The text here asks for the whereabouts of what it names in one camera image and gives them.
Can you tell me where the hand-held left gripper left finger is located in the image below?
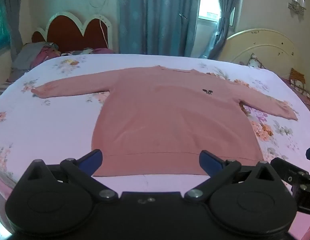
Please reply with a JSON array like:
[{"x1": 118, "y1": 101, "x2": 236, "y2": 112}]
[{"x1": 20, "y1": 149, "x2": 119, "y2": 202}]

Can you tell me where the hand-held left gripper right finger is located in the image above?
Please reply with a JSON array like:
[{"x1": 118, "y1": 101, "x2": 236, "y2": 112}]
[{"x1": 184, "y1": 150, "x2": 276, "y2": 202}]

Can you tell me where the pink long-sleeved sweater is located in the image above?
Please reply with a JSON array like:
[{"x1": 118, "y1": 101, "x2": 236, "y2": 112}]
[{"x1": 31, "y1": 65, "x2": 298, "y2": 177}]

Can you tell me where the pile of mixed clothes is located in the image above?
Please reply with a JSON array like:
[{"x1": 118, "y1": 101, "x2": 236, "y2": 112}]
[{"x1": 6, "y1": 42, "x2": 115, "y2": 83}]

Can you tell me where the floral bed sheet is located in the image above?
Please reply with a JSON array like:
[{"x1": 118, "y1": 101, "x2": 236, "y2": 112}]
[{"x1": 0, "y1": 53, "x2": 310, "y2": 240}]

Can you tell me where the orange printed pillow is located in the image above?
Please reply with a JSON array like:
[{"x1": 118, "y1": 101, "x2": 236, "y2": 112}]
[{"x1": 288, "y1": 68, "x2": 307, "y2": 93}]

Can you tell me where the white brown-bordered pillow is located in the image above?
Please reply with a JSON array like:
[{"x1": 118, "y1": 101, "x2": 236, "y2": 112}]
[{"x1": 246, "y1": 53, "x2": 266, "y2": 70}]

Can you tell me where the cream rounded headboard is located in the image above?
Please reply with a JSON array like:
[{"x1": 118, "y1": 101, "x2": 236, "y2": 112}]
[{"x1": 218, "y1": 28, "x2": 297, "y2": 72}]

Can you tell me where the red scalloped headboard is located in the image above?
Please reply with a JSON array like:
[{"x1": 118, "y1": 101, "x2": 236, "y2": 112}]
[{"x1": 32, "y1": 11, "x2": 113, "y2": 53}]

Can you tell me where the tied grey-blue curtain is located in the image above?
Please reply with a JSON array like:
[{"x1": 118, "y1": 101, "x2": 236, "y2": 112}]
[{"x1": 207, "y1": 0, "x2": 243, "y2": 61}]

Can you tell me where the blue patterned curtain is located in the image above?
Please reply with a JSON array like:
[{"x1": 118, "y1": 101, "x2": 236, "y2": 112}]
[{"x1": 119, "y1": 0, "x2": 203, "y2": 57}]

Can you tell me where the bright window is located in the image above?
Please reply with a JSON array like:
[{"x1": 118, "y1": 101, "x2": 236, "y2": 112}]
[{"x1": 197, "y1": 0, "x2": 222, "y2": 24}]

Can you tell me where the grey-blue side curtain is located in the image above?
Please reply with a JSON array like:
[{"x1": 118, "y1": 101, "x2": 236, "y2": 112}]
[{"x1": 2, "y1": 0, "x2": 23, "y2": 62}]

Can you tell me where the white hanging cable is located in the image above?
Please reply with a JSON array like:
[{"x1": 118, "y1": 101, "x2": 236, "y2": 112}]
[{"x1": 88, "y1": 0, "x2": 107, "y2": 48}]

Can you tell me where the crystal wall lamp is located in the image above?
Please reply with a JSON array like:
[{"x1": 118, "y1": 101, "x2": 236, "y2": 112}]
[{"x1": 288, "y1": 0, "x2": 307, "y2": 13}]

